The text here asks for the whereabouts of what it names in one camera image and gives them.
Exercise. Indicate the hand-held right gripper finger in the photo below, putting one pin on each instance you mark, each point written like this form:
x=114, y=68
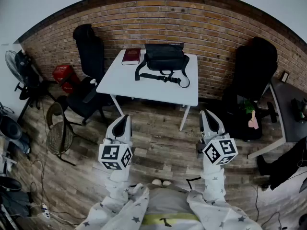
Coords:
x=204, y=126
x=221, y=129

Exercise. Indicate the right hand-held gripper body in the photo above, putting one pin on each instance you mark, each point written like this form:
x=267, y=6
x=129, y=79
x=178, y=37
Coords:
x=219, y=150

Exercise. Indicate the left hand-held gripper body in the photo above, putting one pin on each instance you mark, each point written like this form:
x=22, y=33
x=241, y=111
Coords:
x=112, y=156

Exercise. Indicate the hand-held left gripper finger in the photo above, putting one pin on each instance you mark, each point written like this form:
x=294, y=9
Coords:
x=112, y=129
x=128, y=130

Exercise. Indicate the black backpack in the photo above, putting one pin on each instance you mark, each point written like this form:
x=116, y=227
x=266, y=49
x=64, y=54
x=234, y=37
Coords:
x=163, y=59

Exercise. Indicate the person's right forearm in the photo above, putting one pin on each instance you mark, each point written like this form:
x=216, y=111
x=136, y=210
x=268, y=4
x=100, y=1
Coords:
x=213, y=183

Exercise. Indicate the person's left forearm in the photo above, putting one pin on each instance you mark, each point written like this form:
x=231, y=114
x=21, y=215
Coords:
x=117, y=183

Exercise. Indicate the green plant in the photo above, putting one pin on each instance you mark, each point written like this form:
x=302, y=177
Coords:
x=248, y=106

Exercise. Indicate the white table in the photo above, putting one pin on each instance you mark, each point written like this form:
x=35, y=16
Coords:
x=148, y=90

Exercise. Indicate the small white object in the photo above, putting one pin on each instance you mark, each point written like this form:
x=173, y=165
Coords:
x=92, y=81

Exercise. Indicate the person's left shoe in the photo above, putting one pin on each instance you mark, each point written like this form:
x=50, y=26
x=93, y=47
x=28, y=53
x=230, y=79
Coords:
x=157, y=182

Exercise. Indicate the person's shoe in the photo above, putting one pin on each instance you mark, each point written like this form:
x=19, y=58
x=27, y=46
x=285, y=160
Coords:
x=157, y=182
x=166, y=183

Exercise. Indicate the brown wicker chair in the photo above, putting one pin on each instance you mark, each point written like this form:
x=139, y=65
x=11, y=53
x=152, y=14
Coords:
x=58, y=135

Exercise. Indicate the red cardboard box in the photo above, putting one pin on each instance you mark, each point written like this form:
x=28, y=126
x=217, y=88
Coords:
x=62, y=73
x=70, y=86

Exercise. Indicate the person's right shoe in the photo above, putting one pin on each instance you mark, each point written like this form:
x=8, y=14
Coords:
x=166, y=183

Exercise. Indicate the dark grey desk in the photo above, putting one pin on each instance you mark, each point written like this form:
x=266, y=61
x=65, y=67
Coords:
x=285, y=104

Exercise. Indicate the person's torso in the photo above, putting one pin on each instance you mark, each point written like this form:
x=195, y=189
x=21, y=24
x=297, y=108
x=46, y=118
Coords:
x=168, y=200

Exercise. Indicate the black office chair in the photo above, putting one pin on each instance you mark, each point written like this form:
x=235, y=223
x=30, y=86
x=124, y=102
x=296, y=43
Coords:
x=254, y=66
x=91, y=51

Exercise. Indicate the dark red hardcover book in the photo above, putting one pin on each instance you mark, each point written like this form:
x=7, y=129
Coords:
x=131, y=56

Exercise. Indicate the white power strip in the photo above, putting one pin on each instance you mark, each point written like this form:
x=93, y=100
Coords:
x=45, y=211

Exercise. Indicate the black swivel chair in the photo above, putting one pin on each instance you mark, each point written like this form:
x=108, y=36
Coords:
x=32, y=79

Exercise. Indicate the black round device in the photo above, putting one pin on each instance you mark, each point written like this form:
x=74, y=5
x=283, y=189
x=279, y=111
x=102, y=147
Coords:
x=10, y=128

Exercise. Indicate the grey bag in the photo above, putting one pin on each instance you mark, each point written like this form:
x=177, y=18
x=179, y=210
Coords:
x=14, y=203

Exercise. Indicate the small picture frame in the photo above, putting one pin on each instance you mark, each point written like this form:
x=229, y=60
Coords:
x=285, y=77

